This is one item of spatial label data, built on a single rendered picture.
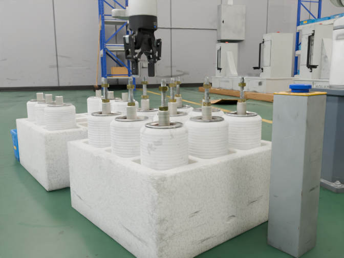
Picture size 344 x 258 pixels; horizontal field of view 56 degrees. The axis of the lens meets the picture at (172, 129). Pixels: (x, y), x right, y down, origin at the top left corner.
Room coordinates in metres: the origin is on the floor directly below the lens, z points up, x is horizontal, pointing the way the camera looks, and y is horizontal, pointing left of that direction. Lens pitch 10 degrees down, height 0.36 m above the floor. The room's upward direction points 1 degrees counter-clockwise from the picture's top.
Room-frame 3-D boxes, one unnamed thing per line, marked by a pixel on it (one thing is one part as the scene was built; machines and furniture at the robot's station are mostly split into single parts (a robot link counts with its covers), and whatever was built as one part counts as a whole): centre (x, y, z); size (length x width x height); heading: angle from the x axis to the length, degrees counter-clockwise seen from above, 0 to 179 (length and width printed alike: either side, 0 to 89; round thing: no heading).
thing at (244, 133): (0.78, -0.17, 0.16); 0.10 x 0.10 x 0.18
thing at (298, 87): (0.62, -0.24, 0.32); 0.04 x 0.04 x 0.02
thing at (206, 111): (0.70, -0.08, 0.26); 0.02 x 0.02 x 0.03
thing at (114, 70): (6.69, 1.05, 0.36); 0.31 x 0.25 x 0.20; 107
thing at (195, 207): (0.79, 0.00, 0.09); 0.39 x 0.39 x 0.18; 39
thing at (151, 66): (0.92, 0.05, 0.36); 0.02 x 0.01 x 0.04; 58
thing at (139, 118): (0.72, 0.09, 0.25); 0.08 x 0.08 x 0.01
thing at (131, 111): (0.72, 0.09, 0.26); 0.02 x 0.02 x 0.03
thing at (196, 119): (0.70, -0.08, 0.25); 0.08 x 0.08 x 0.01
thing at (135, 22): (0.89, 0.07, 0.46); 0.08 x 0.08 x 0.09
